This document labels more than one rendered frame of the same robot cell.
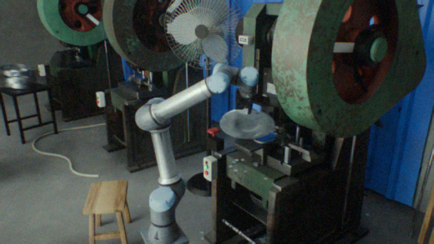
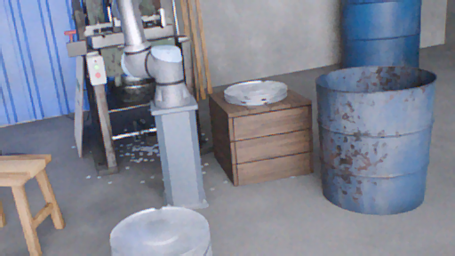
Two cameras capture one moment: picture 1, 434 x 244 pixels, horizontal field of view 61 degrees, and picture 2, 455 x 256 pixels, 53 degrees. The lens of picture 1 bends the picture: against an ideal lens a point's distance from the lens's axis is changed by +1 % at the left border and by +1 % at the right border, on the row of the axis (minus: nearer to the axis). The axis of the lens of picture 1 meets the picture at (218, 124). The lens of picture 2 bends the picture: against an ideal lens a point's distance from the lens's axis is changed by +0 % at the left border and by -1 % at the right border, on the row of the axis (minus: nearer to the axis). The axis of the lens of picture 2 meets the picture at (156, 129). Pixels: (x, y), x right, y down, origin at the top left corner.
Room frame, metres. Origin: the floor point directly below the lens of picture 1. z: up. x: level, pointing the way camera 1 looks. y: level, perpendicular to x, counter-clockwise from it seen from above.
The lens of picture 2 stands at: (0.73, 1.89, 0.92)
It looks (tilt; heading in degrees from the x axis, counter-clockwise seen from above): 18 degrees down; 297
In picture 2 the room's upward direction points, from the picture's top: 8 degrees counter-clockwise
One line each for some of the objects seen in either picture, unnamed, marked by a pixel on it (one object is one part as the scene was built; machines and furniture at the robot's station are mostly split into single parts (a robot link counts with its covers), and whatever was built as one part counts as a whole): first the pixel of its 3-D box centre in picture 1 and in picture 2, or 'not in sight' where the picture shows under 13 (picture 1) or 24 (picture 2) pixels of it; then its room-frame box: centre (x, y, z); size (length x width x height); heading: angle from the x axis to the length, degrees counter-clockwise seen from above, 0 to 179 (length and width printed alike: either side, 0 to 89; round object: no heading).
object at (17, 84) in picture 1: (25, 100); not in sight; (3.89, 2.12, 0.40); 0.45 x 0.40 x 0.79; 50
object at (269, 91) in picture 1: (277, 91); not in sight; (1.96, -0.32, 1.04); 0.17 x 0.15 x 0.30; 128
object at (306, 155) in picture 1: (301, 146); (155, 15); (1.86, -0.46, 0.76); 0.17 x 0.06 x 0.10; 38
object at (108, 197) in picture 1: (109, 216); (8, 204); (2.06, 0.72, 0.16); 0.34 x 0.24 x 0.34; 10
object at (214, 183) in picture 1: (261, 162); (86, 77); (2.29, -0.30, 0.45); 0.92 x 0.12 x 0.90; 128
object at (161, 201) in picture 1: (163, 204); (166, 62); (1.50, 0.26, 0.62); 0.13 x 0.12 x 0.14; 168
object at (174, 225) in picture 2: not in sight; (159, 232); (1.30, 0.89, 0.24); 0.29 x 0.29 x 0.01
